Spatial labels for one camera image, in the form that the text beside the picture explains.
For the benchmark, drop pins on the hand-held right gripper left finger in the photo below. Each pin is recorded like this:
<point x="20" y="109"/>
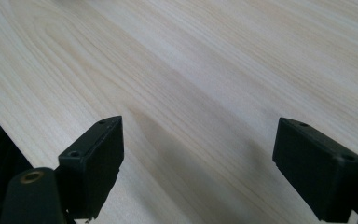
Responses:
<point x="91" y="168"/>

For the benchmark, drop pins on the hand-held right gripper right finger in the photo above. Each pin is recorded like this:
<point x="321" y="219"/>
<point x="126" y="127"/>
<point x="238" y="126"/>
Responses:
<point x="317" y="174"/>

